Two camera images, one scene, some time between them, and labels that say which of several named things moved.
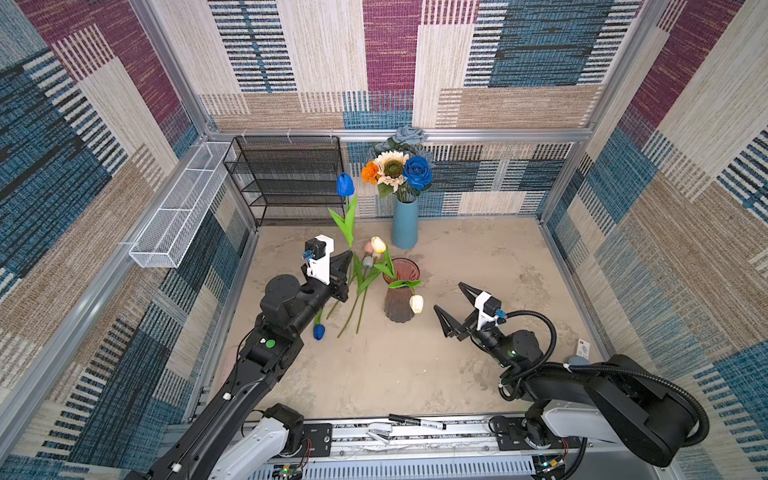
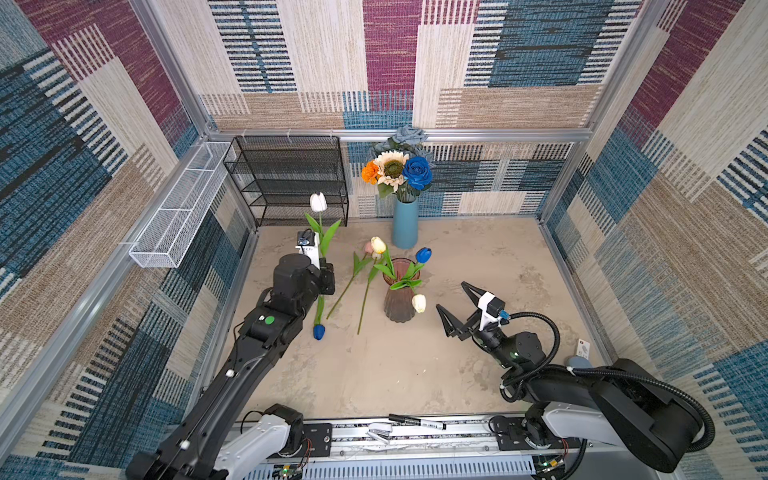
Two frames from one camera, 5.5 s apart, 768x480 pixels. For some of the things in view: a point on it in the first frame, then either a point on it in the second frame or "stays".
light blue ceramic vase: (405, 224) stays
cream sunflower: (390, 166) stays
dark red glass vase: (396, 302) stays
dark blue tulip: (346, 187) → (422, 256)
